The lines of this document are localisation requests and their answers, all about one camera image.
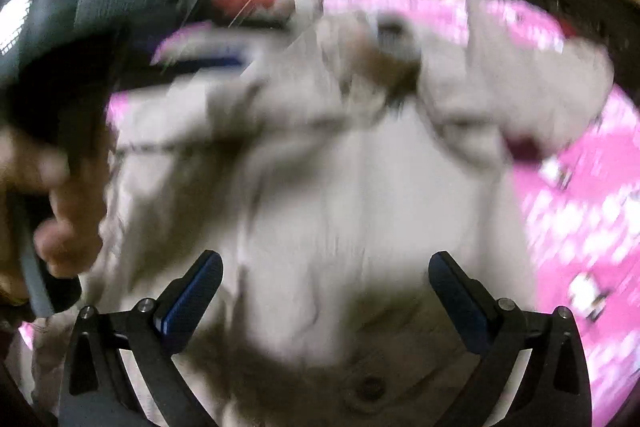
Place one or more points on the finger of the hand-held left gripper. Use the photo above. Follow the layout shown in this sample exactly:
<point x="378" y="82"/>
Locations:
<point x="225" y="56"/>

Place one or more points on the window with lattice grille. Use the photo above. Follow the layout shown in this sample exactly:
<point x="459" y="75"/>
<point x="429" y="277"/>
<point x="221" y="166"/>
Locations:
<point x="15" y="17"/>

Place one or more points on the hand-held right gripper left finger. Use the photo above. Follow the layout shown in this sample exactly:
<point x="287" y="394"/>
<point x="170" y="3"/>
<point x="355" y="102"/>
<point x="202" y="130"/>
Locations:
<point x="192" y="297"/>

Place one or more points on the pink penguin bedsheet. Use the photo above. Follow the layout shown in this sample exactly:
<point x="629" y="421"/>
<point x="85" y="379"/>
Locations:
<point x="590" y="187"/>

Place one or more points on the person's left hand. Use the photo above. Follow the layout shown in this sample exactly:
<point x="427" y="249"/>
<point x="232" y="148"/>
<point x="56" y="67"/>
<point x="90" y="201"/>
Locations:
<point x="70" y="227"/>

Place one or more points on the beige jacket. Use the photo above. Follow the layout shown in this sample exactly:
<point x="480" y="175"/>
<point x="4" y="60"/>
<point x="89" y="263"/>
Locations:
<point x="350" y="207"/>

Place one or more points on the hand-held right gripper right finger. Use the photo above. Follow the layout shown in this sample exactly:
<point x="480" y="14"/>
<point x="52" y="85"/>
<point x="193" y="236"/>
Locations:
<point x="460" y="302"/>

